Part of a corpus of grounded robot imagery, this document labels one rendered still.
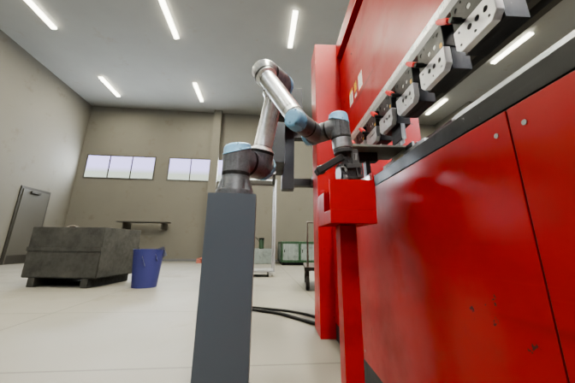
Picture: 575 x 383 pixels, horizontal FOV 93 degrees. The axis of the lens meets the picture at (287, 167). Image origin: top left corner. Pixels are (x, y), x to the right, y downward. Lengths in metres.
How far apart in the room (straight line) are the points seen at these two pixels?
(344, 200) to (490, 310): 0.48
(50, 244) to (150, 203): 6.57
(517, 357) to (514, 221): 0.23
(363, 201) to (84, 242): 4.35
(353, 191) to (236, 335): 0.62
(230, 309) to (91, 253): 3.87
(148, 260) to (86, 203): 8.18
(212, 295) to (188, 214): 9.98
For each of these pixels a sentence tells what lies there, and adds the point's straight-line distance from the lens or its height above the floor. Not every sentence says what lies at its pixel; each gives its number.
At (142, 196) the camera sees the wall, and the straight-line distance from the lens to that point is 11.62.
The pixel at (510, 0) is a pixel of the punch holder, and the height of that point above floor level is 1.17.
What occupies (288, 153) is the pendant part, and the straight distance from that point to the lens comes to 2.69.
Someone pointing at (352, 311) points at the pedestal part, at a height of 0.38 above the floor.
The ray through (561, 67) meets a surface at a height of 0.84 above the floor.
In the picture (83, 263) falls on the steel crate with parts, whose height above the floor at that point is 0.31.
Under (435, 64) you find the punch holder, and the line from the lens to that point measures 1.10.
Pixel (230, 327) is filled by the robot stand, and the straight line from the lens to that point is 1.07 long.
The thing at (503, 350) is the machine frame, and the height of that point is 0.41.
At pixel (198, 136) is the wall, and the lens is 11.71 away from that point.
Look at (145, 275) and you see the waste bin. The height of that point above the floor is 0.16.
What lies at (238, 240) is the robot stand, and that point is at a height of 0.60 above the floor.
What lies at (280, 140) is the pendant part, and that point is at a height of 1.43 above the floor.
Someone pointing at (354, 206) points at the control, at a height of 0.72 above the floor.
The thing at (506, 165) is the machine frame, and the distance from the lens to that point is 0.63.
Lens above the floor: 0.59
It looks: 16 degrees up
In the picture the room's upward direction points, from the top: 1 degrees clockwise
